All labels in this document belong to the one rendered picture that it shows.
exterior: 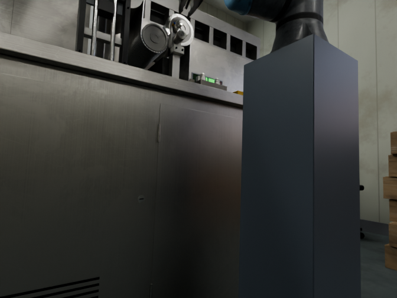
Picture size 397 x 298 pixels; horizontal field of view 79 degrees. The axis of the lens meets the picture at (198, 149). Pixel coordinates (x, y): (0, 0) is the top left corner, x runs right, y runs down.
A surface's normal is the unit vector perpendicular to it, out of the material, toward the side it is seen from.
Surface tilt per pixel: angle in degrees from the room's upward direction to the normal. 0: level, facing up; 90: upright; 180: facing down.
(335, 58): 90
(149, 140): 90
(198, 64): 90
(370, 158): 90
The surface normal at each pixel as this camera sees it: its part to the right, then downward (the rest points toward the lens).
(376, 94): -0.82, -0.07
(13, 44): 0.55, -0.04
